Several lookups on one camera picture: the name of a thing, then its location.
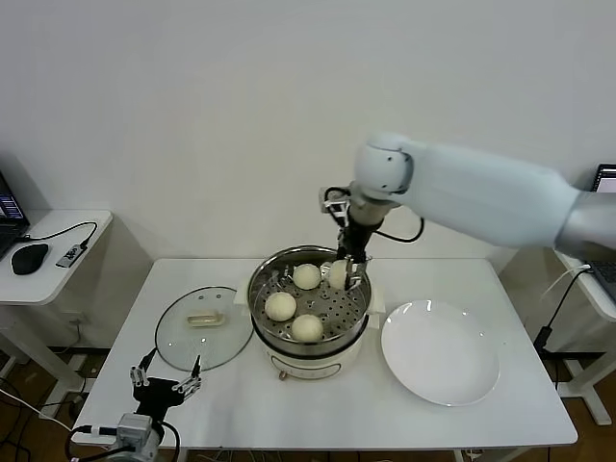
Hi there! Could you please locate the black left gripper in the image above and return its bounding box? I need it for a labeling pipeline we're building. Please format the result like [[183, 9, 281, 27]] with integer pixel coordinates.
[[129, 349, 203, 418]]

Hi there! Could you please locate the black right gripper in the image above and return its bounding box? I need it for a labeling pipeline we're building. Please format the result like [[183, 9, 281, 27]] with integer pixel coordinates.
[[335, 218, 381, 293]]

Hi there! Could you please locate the white steamed baozi bun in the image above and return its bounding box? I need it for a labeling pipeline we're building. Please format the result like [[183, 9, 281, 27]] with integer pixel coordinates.
[[291, 313, 323, 344], [328, 260, 348, 290], [264, 292, 296, 322], [292, 263, 321, 291]]

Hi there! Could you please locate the perforated steel steamer basket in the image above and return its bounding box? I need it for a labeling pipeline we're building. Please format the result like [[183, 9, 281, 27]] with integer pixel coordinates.
[[233, 245, 386, 344]]

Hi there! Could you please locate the glass pot lid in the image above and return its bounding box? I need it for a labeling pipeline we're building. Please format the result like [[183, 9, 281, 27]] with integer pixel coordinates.
[[153, 286, 255, 373]]

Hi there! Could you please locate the cream electric cooking pot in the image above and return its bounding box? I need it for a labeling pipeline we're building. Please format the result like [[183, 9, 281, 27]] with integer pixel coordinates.
[[239, 307, 381, 383]]

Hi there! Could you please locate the white round plate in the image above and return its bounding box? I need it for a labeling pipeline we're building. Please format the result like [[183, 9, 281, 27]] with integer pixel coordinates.
[[379, 299, 501, 407]]

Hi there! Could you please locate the white side desk with mouse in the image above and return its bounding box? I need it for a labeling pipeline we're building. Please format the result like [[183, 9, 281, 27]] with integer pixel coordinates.
[[0, 210, 115, 394]]

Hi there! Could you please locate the grey usb hub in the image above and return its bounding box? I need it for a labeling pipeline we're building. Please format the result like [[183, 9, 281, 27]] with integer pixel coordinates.
[[55, 244, 89, 270]]

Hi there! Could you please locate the black computer mouse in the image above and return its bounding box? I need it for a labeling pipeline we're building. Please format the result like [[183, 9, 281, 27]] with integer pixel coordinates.
[[10, 244, 50, 277]]

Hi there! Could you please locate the black laptop dark screen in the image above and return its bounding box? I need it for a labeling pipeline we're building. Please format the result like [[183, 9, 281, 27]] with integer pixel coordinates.
[[0, 171, 31, 259]]

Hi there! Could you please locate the white side desk with label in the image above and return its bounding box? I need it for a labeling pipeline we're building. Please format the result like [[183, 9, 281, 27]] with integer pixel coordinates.
[[538, 240, 616, 427]]

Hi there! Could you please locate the grey laptop bright screen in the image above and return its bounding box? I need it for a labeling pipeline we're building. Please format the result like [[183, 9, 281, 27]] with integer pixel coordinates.
[[579, 163, 616, 304]]

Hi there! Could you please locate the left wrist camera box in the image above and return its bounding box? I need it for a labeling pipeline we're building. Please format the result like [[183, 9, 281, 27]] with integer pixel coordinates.
[[117, 412, 154, 442]]

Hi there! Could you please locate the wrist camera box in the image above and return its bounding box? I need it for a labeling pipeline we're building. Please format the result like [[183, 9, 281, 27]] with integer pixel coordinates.
[[117, 412, 154, 442], [318, 186, 355, 216]]

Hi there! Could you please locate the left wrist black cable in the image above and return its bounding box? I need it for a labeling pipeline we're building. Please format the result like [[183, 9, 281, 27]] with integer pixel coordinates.
[[161, 422, 182, 462]]

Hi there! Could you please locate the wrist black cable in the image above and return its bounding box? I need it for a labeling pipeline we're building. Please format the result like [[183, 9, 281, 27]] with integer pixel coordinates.
[[161, 422, 182, 462], [374, 216, 425, 244]]

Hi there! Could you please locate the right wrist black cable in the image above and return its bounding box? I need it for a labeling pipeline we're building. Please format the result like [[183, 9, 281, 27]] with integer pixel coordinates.
[[374, 216, 425, 244]]

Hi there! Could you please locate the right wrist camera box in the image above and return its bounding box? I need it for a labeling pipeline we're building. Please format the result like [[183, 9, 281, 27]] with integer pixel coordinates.
[[318, 186, 355, 216]]

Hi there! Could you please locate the black usb hub cable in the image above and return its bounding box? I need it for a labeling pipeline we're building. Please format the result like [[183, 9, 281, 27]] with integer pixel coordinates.
[[21, 221, 97, 251]]

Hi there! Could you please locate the white laptop cable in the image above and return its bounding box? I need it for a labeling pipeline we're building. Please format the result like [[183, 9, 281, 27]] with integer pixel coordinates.
[[537, 263, 589, 305]]

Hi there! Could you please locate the black laptop power cable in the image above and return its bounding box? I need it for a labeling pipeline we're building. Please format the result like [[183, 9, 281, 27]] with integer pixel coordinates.
[[531, 269, 589, 357]]

